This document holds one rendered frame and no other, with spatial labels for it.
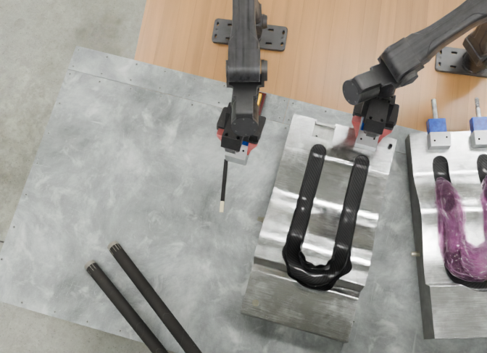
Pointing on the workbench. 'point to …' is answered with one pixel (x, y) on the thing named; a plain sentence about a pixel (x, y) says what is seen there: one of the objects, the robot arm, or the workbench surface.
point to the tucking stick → (223, 186)
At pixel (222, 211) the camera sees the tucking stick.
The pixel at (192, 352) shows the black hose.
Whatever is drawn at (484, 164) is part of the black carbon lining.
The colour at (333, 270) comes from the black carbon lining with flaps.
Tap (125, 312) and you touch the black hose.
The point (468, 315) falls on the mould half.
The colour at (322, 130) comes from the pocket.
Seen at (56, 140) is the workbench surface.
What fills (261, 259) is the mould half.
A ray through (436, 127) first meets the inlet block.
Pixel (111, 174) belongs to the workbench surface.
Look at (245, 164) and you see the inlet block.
